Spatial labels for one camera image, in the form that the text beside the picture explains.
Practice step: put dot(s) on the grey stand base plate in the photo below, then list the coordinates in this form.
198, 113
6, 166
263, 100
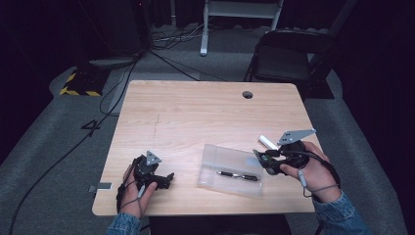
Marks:
112, 62

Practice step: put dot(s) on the person's left hand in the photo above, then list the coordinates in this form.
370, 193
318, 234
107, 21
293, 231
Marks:
133, 199

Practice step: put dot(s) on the grey tape piece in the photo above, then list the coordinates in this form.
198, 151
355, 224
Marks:
102, 186

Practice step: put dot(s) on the black folding chair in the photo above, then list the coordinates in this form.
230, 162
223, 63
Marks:
284, 62

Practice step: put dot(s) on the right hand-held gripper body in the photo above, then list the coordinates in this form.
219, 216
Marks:
295, 156

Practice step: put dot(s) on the black pen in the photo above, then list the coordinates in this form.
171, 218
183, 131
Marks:
238, 176

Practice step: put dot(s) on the white metal stand frame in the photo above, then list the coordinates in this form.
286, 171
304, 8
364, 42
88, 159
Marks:
205, 32

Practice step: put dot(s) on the yellow black striped base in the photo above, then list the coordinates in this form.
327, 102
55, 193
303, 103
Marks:
83, 86

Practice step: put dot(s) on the white cylindrical tube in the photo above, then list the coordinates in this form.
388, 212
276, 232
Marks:
267, 142

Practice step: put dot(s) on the clear plastic pencil case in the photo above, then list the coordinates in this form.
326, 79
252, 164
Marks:
225, 160

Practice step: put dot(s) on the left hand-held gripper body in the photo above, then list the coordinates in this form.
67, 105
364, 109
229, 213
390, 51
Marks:
145, 169

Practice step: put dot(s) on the person's right hand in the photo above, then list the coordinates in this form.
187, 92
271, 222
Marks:
318, 178

